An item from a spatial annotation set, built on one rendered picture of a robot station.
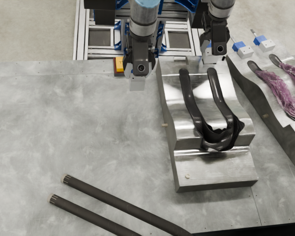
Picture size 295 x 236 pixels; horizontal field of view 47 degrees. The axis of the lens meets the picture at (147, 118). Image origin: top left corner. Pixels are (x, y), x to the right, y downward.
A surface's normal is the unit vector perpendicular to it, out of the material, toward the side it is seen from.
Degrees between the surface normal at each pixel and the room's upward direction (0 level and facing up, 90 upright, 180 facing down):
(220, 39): 41
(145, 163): 0
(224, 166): 0
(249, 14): 0
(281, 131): 90
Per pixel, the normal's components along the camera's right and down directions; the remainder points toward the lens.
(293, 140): -0.91, 0.30
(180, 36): 0.11, -0.52
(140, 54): 0.11, -0.03
